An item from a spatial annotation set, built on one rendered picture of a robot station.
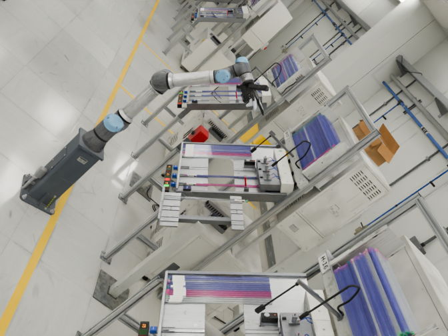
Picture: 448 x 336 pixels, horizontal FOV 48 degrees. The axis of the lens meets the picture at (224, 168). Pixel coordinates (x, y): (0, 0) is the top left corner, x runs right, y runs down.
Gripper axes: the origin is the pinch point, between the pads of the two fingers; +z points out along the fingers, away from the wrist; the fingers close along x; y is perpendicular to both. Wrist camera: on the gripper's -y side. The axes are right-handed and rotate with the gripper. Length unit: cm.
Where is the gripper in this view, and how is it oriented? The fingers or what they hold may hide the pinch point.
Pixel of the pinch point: (260, 113)
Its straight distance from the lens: 289.7
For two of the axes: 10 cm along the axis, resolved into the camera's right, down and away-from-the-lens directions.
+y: -8.9, 3.2, 3.3
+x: -3.7, -1.0, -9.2
